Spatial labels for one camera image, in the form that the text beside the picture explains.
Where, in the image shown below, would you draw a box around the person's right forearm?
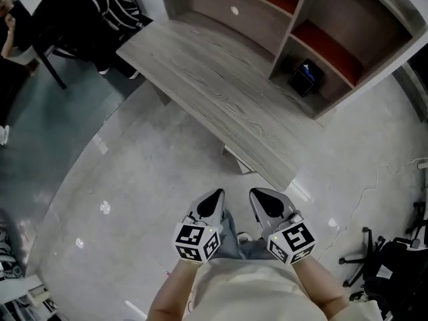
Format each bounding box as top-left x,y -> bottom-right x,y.
292,255 -> 352,319

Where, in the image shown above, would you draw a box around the black office chair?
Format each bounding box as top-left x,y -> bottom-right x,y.
405,199 -> 428,235
338,225 -> 428,321

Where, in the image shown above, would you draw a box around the grey wooden desk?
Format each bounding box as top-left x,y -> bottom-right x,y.
115,20 -> 301,193

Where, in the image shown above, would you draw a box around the black box with blue print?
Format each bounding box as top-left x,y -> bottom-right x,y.
287,58 -> 326,99

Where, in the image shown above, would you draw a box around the person's left forearm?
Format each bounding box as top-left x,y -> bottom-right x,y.
146,258 -> 205,321

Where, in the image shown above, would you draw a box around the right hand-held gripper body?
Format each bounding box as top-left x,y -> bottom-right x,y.
257,208 -> 317,266

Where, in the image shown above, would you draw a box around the wooden hutch shelf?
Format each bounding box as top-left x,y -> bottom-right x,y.
156,0 -> 428,120

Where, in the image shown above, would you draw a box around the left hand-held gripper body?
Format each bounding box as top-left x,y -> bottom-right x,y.
173,212 -> 224,265

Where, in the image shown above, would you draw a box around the white floor cable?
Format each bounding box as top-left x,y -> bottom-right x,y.
317,157 -> 428,261

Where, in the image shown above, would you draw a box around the black legged chair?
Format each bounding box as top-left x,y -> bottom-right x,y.
5,40 -> 80,90

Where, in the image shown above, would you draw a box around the person's blue jeans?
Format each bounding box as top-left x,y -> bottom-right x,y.
213,209 -> 272,261

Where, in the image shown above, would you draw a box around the person's cream shirt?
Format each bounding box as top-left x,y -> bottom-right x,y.
182,256 -> 385,321

